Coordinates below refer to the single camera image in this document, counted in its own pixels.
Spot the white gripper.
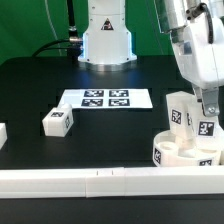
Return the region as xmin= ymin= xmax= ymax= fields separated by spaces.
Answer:
xmin=172 ymin=6 xmax=224 ymax=117

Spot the white round stool seat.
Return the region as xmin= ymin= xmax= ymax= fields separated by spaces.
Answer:
xmin=152 ymin=130 xmax=221 ymax=167

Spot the white sheet with tags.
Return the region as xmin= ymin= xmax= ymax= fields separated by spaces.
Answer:
xmin=59 ymin=89 xmax=153 ymax=109

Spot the white front barrier rail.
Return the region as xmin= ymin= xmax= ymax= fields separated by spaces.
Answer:
xmin=0 ymin=166 xmax=224 ymax=199

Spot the white barrier rail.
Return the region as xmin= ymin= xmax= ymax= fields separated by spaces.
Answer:
xmin=0 ymin=166 xmax=224 ymax=199
xmin=0 ymin=123 xmax=7 ymax=150

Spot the black cable with connector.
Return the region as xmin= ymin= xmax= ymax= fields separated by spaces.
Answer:
xmin=32 ymin=0 xmax=84 ymax=63

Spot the thin grey cable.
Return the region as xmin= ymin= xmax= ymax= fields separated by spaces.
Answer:
xmin=44 ymin=0 xmax=64 ymax=57

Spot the white left barrier rail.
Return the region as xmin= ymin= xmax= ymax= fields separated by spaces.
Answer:
xmin=0 ymin=123 xmax=7 ymax=150

